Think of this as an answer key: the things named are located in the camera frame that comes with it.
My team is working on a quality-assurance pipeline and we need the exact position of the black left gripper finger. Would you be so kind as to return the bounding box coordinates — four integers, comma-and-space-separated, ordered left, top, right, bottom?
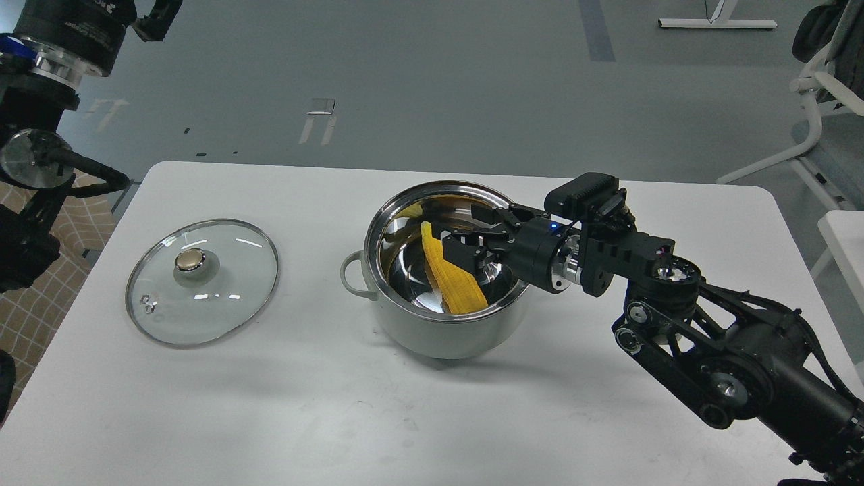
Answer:
132, 0, 183, 41

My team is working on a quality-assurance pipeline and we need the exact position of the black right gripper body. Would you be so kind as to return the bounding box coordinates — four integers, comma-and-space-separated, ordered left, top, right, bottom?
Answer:
493, 206, 581, 294

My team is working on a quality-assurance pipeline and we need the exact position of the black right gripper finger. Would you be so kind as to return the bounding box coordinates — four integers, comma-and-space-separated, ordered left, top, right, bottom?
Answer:
442, 203, 541, 237
442, 229, 507, 277

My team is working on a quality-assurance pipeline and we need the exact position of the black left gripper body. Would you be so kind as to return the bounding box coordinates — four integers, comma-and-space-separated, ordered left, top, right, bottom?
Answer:
121, 1, 163, 31

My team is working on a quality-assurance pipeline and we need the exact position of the yellow corn cob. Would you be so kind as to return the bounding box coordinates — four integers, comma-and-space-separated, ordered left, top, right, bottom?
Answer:
421, 221, 489, 315

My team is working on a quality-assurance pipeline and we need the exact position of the glass pot lid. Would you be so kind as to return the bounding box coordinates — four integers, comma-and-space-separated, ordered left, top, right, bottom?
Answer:
124, 219, 280, 348

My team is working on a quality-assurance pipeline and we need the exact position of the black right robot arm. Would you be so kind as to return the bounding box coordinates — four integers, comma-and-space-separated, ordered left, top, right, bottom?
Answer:
432, 188, 862, 485

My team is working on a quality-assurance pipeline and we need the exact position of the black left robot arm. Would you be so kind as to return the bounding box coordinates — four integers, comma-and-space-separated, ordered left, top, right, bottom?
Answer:
1, 1, 182, 292

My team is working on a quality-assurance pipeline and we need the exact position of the pale green cooking pot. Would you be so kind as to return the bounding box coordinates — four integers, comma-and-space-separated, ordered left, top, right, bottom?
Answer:
340, 180, 530, 359

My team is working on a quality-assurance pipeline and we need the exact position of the beige checkered cloth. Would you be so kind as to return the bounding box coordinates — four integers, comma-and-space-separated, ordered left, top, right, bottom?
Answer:
1, 196, 116, 412

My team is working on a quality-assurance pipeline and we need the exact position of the white desk foot bar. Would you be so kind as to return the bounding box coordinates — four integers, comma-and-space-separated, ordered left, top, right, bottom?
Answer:
657, 1, 778, 30

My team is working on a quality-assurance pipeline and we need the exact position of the white side table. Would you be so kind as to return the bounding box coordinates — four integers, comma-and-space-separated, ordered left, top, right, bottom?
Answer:
809, 210, 863, 308

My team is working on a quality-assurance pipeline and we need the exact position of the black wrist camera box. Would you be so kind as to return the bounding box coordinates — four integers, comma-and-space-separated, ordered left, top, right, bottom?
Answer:
543, 172, 618, 221

